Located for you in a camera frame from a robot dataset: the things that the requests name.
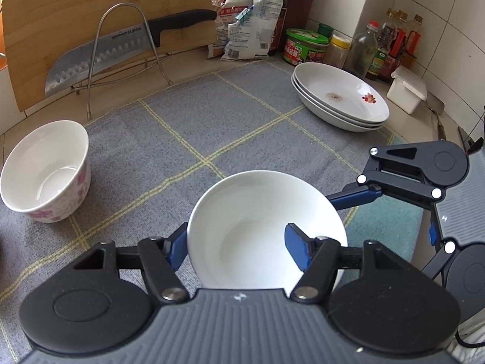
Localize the red and white seasoning bag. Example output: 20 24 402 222
206 0 254 60

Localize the white bowl with pink flowers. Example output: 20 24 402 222
0 120 92 224
186 170 348 298

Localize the clear bottle with red cap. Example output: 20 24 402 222
346 21 380 78

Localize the dark red knife block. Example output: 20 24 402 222
282 0 321 52

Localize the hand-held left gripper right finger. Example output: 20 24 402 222
284 223 397 305

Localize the metal spatula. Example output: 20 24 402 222
427 96 448 141

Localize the grey and teal checked cloth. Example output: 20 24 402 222
0 59 415 364

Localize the black and red cooker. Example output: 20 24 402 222
457 125 485 157

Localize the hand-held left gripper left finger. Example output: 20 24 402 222
72 222 190 305

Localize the green lidded sauce jar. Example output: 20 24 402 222
283 28 329 64

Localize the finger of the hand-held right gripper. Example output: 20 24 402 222
420 212 458 287
325 141 444 212

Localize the yellow lidded spice jar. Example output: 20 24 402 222
324 34 351 69

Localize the metal wire rack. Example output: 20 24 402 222
70 2 175 120

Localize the dark liquid plastic bottle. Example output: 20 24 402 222
366 8 397 82

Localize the bamboo cutting board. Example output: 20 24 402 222
0 0 218 113

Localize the white plastic container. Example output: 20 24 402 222
386 65 429 115

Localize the person's light clothing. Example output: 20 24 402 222
449 318 485 364

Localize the black handled kitchen knife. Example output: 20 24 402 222
45 8 218 98

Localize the white stained plate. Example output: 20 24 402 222
291 62 390 124

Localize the red labelled plastic bottle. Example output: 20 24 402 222
390 9 410 69

